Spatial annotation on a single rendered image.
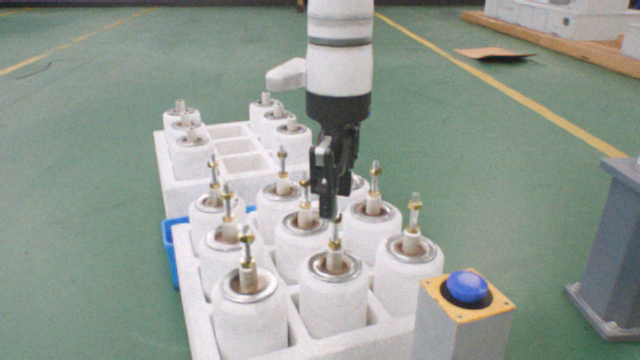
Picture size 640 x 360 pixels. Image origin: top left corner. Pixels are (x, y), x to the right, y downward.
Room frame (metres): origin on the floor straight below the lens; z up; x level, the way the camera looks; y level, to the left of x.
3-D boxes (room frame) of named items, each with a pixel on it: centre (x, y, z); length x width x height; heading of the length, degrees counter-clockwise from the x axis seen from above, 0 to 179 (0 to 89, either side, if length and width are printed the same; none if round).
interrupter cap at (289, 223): (0.64, 0.01, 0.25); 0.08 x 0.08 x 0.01
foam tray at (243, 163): (1.16, 0.20, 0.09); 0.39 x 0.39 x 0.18; 20
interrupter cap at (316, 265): (0.53, -0.03, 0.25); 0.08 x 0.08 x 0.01
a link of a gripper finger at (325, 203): (0.49, -0.02, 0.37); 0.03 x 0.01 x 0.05; 161
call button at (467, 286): (0.40, -0.16, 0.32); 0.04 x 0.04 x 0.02
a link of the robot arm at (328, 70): (0.54, -0.01, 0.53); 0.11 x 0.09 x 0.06; 71
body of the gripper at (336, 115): (0.53, -0.03, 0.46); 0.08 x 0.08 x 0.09
